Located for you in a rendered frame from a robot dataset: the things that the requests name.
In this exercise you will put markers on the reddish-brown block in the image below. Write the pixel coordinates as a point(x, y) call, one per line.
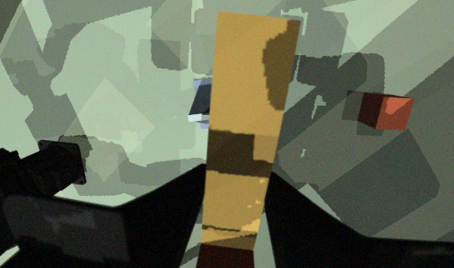
point(382, 111)

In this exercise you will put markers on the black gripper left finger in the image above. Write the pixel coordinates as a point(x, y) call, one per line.
point(151, 231)

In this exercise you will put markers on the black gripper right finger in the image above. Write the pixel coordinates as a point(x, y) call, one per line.
point(303, 235)

